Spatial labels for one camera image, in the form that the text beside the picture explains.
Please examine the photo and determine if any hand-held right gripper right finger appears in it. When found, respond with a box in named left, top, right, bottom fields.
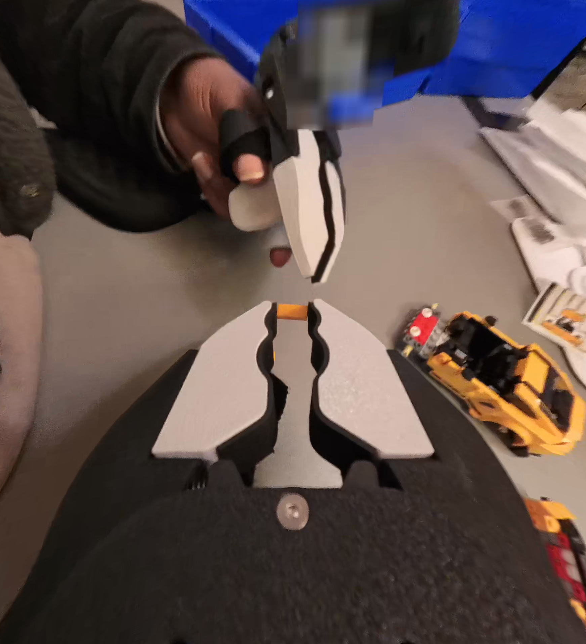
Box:
left=307, top=300, right=435, bottom=487

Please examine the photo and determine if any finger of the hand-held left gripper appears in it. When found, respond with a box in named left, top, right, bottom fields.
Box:
left=314, top=160, right=347, bottom=286
left=272, top=129, right=333, bottom=280

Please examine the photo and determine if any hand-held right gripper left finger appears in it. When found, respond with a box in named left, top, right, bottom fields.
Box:
left=150, top=301, right=288, bottom=487

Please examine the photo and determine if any orange lego frame piece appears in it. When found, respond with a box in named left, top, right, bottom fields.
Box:
left=523, top=497, right=586, bottom=644

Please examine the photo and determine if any yellow lego car model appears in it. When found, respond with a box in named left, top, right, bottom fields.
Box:
left=400, top=303, right=586, bottom=458

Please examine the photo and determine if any lego sticker sheet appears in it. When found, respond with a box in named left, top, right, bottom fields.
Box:
left=522, top=282, right=586, bottom=354

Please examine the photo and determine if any person's left hand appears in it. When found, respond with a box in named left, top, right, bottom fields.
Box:
left=159, top=57, right=294, bottom=268

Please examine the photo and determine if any clear bag of black parts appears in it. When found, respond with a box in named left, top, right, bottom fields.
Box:
left=490, top=195, right=558, bottom=246

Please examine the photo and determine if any white paper bag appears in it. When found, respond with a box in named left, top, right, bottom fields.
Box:
left=524, top=98, right=586, bottom=202
left=479, top=126, right=586, bottom=232

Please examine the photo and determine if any person's beige sweater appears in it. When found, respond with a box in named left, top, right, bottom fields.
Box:
left=0, top=204, right=43, bottom=535

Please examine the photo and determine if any white book stand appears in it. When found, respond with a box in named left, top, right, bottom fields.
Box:
left=511, top=216, right=586, bottom=400

